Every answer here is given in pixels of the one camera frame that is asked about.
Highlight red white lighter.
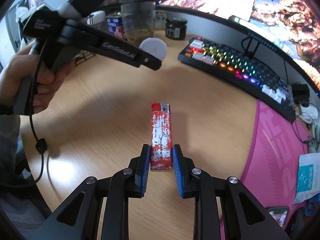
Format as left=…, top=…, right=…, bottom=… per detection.
left=150, top=102, right=173, bottom=171

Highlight small white round packet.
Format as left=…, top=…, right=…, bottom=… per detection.
left=139, top=38, right=168, bottom=61

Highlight person's left hand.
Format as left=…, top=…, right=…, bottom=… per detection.
left=0, top=45, right=75, bottom=114

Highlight blue luncheon meat can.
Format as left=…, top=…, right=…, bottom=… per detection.
left=106, top=12, right=126, bottom=40

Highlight white lid glass jar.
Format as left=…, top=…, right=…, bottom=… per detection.
left=87, top=10, right=108, bottom=33

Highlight clear glass tea jar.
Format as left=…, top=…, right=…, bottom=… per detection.
left=121, top=1, right=155, bottom=47

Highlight small black jar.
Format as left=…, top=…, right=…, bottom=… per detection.
left=165, top=17, right=188, bottom=40

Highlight pink desk mat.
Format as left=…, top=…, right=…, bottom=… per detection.
left=220, top=100, right=320, bottom=240

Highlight smartphone on mat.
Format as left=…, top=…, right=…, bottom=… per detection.
left=266, top=206, right=289, bottom=228

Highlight RGB mechanical keyboard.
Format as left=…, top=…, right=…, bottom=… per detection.
left=178, top=37, right=296, bottom=122

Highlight teal white tissue packet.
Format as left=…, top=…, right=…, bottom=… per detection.
left=294, top=153, right=320, bottom=204

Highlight curved computer monitor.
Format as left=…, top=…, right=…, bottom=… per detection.
left=157, top=0, right=319, bottom=86

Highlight black wire basket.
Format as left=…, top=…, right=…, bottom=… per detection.
left=74, top=50, right=96, bottom=66

